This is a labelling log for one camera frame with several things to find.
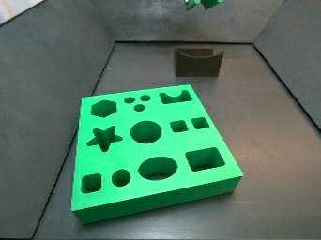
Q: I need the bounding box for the black curved fixture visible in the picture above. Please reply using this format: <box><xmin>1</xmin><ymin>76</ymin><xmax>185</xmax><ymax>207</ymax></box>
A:
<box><xmin>173</xmin><ymin>48</ymin><xmax>224</xmax><ymax>77</ymax></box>

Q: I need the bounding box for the green arch block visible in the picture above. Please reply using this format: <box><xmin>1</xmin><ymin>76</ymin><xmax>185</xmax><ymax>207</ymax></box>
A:
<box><xmin>184</xmin><ymin>0</ymin><xmax>224</xmax><ymax>10</ymax></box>

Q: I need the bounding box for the green shape sorter board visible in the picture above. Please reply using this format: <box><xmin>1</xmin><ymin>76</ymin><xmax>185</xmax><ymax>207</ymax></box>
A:
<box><xmin>70</xmin><ymin>85</ymin><xmax>243</xmax><ymax>224</ymax></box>

